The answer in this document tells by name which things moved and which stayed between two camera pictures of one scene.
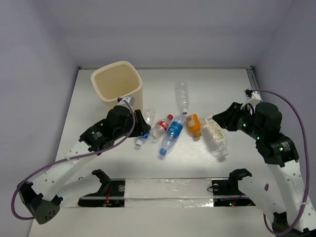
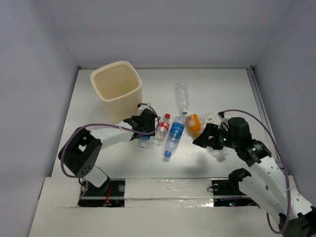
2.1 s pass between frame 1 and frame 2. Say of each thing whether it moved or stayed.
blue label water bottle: moved
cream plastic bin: stayed
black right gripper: moved
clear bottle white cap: stayed
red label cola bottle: moved
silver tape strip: stayed
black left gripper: moved
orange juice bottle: stayed
